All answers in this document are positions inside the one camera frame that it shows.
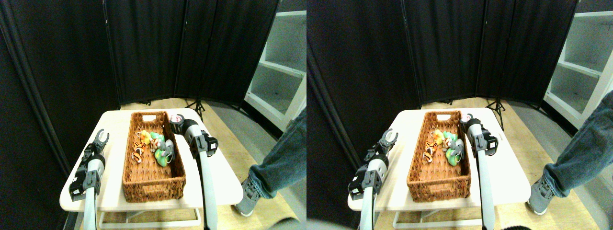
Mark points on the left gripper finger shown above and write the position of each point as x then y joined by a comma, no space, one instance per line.
394,139
97,137
106,139
384,136

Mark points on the white and orange toy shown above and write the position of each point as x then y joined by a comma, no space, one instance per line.
156,143
448,143

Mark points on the yellow duck toy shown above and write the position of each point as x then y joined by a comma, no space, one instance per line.
145,138
437,137

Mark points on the orange striped tiger toy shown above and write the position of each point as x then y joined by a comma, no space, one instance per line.
429,152
138,153

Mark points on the light green toy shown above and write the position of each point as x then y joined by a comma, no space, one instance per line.
162,160
452,159

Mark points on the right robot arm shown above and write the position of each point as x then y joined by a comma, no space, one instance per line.
206,191
483,191

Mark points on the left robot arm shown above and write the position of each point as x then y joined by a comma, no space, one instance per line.
376,175
91,175

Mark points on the grey toy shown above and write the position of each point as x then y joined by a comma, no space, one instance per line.
169,145
459,145

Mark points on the low white table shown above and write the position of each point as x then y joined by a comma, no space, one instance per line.
407,120
115,120

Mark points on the black tripod stand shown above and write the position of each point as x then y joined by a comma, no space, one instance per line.
197,109
497,108

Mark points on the black curtain stand foot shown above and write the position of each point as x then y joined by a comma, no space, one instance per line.
145,103
448,102

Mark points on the brown wicker basket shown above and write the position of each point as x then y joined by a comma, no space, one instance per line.
440,189
153,189

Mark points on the person's legs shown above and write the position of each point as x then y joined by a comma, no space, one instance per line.
584,158
278,172

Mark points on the white shelf unit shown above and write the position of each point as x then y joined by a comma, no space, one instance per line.
287,71
582,69

